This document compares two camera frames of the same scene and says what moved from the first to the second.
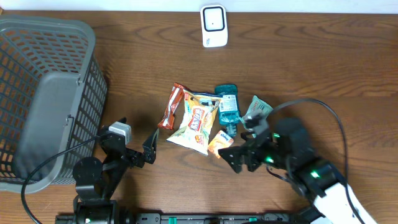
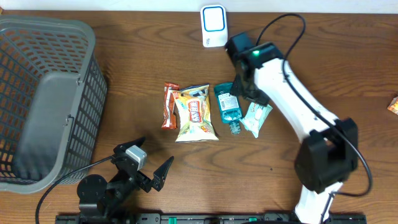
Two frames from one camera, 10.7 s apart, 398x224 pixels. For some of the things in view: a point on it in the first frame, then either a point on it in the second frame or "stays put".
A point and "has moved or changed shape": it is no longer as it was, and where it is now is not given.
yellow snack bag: x=196 y=129 has moved or changed shape
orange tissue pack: x=221 y=140 → x=393 y=106
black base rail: x=182 y=218 stays put
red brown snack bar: x=176 y=96 has moved or changed shape
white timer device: x=214 y=23 stays put
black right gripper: x=250 y=148 → x=262 y=97
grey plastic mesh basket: x=53 y=96 stays put
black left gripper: x=150 y=149 → x=144 y=183
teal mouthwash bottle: x=229 y=109 stays put
